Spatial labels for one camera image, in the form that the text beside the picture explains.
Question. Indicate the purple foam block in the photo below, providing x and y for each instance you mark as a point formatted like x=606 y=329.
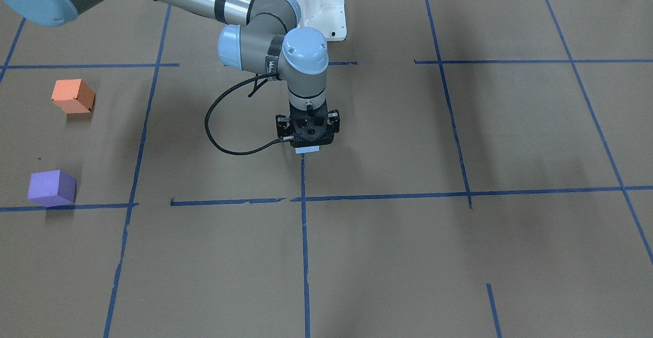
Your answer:
x=52 y=188

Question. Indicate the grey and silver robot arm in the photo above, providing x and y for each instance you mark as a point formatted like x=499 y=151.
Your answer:
x=259 y=36

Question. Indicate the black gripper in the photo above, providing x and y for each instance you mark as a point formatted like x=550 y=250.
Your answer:
x=281 y=125

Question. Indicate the light blue foam block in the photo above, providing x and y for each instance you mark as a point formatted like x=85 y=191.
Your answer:
x=304 y=150

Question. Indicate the orange foam block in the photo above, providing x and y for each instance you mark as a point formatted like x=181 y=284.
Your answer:
x=73 y=96

